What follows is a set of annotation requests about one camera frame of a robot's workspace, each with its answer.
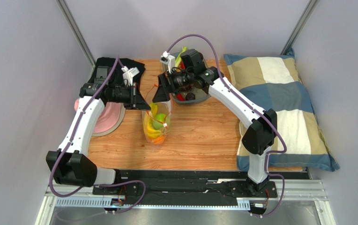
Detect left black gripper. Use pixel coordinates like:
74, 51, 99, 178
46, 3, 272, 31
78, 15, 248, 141
108, 82, 151, 111

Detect clear orange zip top bag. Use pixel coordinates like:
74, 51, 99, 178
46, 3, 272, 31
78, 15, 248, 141
142, 84, 173, 145

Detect green apple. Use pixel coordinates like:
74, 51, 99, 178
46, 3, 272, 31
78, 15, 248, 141
152, 113, 166, 130

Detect yellow bananas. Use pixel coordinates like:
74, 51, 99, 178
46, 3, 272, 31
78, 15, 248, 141
145, 103, 162, 140

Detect orange fruit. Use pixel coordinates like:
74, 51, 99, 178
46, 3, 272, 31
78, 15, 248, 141
152, 136, 165, 145

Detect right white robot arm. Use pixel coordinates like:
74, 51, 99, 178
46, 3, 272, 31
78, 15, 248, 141
152, 49, 277, 195

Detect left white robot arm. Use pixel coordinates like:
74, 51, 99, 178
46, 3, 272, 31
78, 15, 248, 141
46, 67, 150, 187

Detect grey food tray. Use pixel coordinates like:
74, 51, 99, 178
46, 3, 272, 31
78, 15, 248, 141
163, 49, 209, 105

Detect red chili pepper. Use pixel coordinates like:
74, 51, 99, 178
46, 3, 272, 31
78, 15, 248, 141
176, 93, 185, 101

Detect pink hat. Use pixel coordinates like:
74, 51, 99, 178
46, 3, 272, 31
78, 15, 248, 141
67, 96, 125, 137

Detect green white leek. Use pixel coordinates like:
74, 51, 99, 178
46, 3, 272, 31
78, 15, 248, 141
175, 46, 187, 67

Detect black folded cloth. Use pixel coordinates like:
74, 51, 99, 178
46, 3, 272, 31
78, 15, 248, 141
88, 57, 146, 87

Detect plaid pillow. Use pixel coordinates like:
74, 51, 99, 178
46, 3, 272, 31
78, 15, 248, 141
224, 50, 340, 172

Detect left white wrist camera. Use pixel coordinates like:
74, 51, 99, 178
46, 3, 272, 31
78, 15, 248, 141
121, 66, 140, 86

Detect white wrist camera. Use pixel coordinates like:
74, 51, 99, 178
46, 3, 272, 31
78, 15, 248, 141
121, 66, 140, 86
160, 51, 176, 73

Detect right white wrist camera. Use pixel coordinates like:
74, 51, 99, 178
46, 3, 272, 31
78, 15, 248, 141
160, 51, 176, 73

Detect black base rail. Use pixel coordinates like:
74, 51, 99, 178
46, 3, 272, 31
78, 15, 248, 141
91, 168, 311, 210

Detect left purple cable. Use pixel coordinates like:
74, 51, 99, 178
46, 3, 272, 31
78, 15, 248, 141
48, 56, 146, 214

